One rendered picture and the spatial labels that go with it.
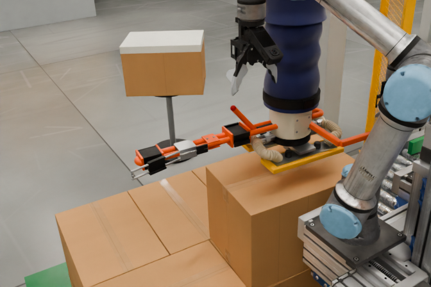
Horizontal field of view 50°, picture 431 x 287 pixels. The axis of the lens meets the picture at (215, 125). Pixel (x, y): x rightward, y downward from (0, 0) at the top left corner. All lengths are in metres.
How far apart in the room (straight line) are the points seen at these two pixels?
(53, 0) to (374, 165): 8.08
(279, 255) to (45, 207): 2.13
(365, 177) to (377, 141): 0.11
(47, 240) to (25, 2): 6.06
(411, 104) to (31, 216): 2.96
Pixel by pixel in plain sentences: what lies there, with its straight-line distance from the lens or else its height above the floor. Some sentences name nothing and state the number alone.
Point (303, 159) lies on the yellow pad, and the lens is 1.87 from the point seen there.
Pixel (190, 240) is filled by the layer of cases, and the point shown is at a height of 0.54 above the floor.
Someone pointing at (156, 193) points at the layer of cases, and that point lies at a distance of 2.62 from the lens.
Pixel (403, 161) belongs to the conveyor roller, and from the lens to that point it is 3.00.
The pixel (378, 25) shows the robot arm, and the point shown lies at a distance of 1.25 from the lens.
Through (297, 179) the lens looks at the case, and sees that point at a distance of 1.97.
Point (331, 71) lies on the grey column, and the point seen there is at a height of 0.87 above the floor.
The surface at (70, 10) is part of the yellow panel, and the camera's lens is 9.05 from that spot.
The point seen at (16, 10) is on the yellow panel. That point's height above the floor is 0.31.
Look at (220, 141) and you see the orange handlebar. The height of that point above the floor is 1.18.
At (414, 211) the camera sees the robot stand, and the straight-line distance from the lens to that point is 1.65.
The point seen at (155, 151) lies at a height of 1.20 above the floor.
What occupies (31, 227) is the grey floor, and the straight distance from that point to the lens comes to 3.52.
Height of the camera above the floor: 2.03
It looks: 27 degrees down
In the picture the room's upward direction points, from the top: 3 degrees counter-clockwise
